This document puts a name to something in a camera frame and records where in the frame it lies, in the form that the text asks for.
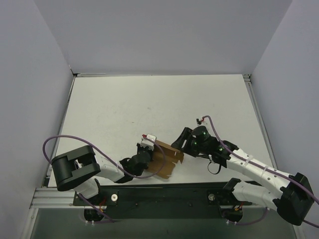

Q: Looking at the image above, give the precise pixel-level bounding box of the brown cardboard box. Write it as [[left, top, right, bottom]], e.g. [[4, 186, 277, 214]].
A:
[[146, 140, 184, 179]]

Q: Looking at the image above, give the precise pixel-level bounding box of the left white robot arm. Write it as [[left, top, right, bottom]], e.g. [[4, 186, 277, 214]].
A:
[[52, 142, 154, 205]]

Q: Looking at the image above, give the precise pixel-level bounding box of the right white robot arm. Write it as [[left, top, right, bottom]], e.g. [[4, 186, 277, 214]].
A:
[[171, 125, 315, 226]]

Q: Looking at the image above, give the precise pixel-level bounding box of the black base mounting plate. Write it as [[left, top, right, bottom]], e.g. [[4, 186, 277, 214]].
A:
[[72, 181, 252, 221]]

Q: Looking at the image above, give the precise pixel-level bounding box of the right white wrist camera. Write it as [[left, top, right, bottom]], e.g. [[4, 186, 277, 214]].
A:
[[196, 117, 206, 126]]

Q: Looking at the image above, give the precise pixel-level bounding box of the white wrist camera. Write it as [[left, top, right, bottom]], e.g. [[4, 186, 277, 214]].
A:
[[140, 134, 157, 151], [196, 117, 206, 126]]

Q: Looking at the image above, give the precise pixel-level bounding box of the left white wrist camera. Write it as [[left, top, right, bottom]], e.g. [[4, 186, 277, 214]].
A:
[[140, 134, 157, 151]]

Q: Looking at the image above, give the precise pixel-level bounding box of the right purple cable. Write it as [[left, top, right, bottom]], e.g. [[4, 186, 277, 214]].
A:
[[201, 115, 319, 226]]

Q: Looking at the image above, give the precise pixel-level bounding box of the aluminium frame rail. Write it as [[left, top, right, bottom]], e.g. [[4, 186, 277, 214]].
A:
[[29, 74, 299, 210]]

